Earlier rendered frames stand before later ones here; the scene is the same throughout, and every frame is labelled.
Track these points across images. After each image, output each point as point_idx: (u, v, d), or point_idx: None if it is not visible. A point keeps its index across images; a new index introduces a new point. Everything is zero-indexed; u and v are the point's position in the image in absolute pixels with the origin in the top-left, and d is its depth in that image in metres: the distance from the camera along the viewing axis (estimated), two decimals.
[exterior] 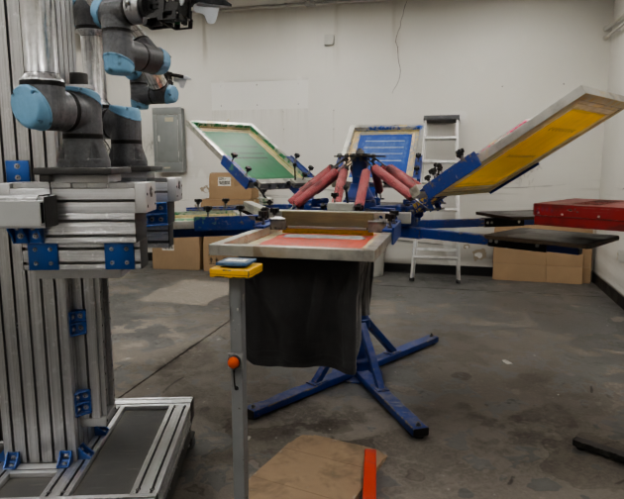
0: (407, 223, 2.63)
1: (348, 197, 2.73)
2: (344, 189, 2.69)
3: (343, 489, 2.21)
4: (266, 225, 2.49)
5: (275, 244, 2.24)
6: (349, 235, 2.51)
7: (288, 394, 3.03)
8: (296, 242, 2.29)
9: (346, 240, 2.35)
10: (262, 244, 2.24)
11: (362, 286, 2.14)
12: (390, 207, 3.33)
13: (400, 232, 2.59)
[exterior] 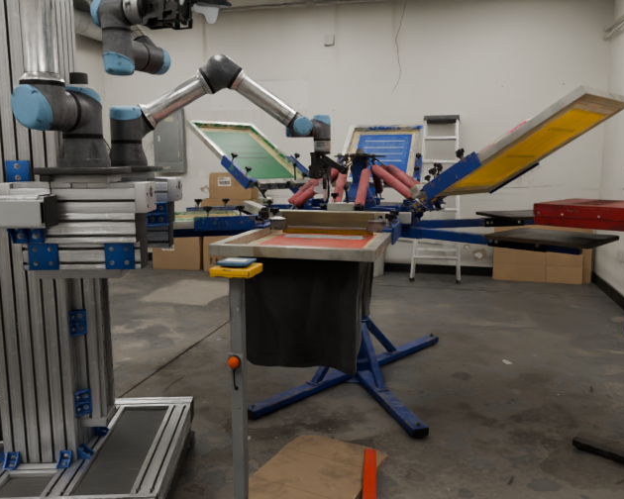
0: (407, 223, 2.63)
1: (348, 197, 2.73)
2: (344, 189, 2.69)
3: (343, 489, 2.21)
4: (266, 225, 2.49)
5: (275, 244, 2.24)
6: (349, 235, 2.51)
7: (288, 394, 3.03)
8: (296, 242, 2.29)
9: (346, 240, 2.35)
10: (262, 244, 2.24)
11: (362, 286, 2.14)
12: (390, 207, 3.33)
13: (400, 232, 2.59)
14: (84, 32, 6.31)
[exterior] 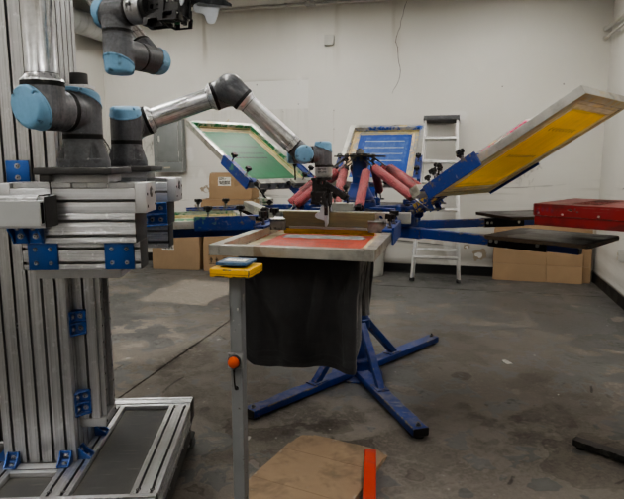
0: (407, 223, 2.63)
1: (348, 197, 2.73)
2: (344, 189, 2.69)
3: (343, 489, 2.21)
4: (266, 225, 2.49)
5: (275, 244, 2.24)
6: (349, 235, 2.51)
7: (288, 394, 3.03)
8: (296, 242, 2.29)
9: (346, 240, 2.35)
10: (262, 244, 2.24)
11: (362, 286, 2.14)
12: (390, 207, 3.33)
13: (400, 232, 2.59)
14: (84, 32, 6.31)
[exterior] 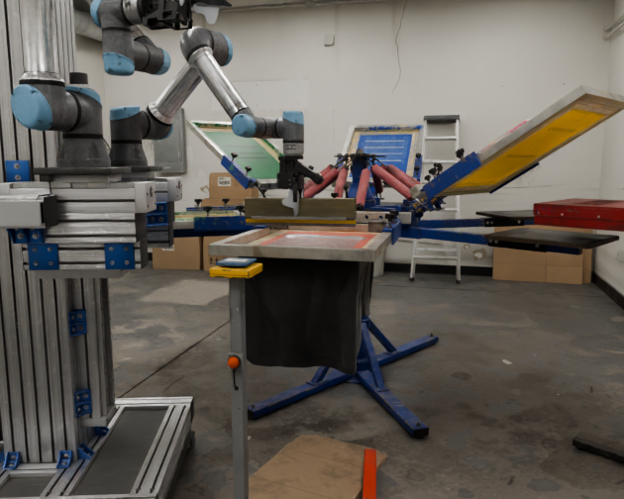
0: (407, 223, 2.63)
1: (348, 197, 2.73)
2: (344, 189, 2.69)
3: (343, 489, 2.21)
4: (266, 225, 2.49)
5: None
6: (349, 235, 2.51)
7: (288, 394, 3.03)
8: None
9: (346, 240, 2.35)
10: (262, 244, 2.24)
11: (362, 286, 2.14)
12: (390, 207, 3.33)
13: (400, 232, 2.59)
14: (84, 32, 6.31)
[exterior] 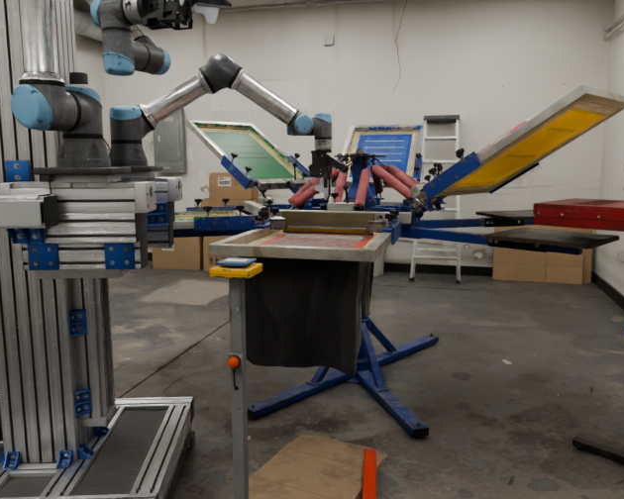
0: (407, 223, 2.63)
1: (348, 197, 2.73)
2: (344, 189, 2.69)
3: (343, 489, 2.21)
4: (266, 225, 2.49)
5: None
6: (349, 235, 2.51)
7: (288, 394, 3.03)
8: None
9: (346, 240, 2.35)
10: (262, 244, 2.24)
11: (362, 286, 2.14)
12: (390, 207, 3.33)
13: (400, 232, 2.59)
14: (84, 32, 6.31)
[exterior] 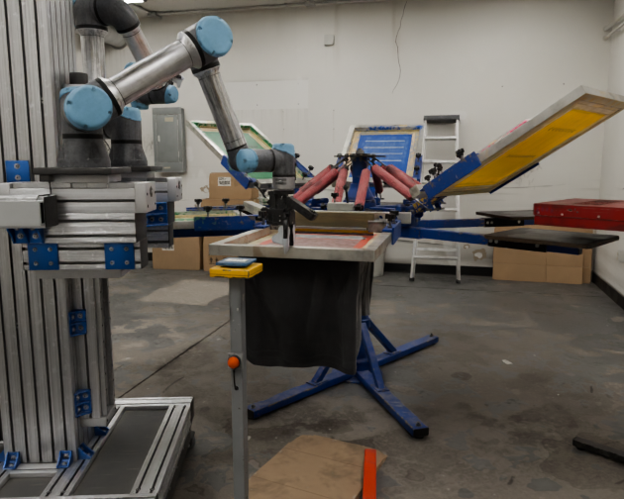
0: (407, 223, 2.63)
1: (348, 197, 2.73)
2: (344, 189, 2.69)
3: (343, 489, 2.21)
4: (266, 225, 2.49)
5: None
6: (349, 235, 2.51)
7: (288, 394, 3.03)
8: None
9: (346, 240, 2.35)
10: (262, 244, 2.24)
11: (362, 286, 2.14)
12: (390, 207, 3.33)
13: (400, 232, 2.59)
14: None
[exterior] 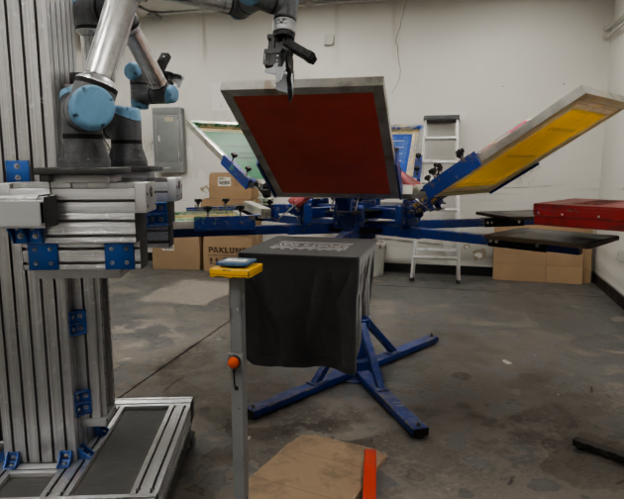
0: (408, 193, 2.63)
1: None
2: None
3: (343, 489, 2.21)
4: None
5: None
6: (351, 179, 2.51)
7: (288, 394, 3.03)
8: None
9: (350, 160, 2.36)
10: (268, 134, 2.26)
11: (362, 286, 2.14)
12: (390, 207, 3.33)
13: (401, 195, 2.58)
14: None
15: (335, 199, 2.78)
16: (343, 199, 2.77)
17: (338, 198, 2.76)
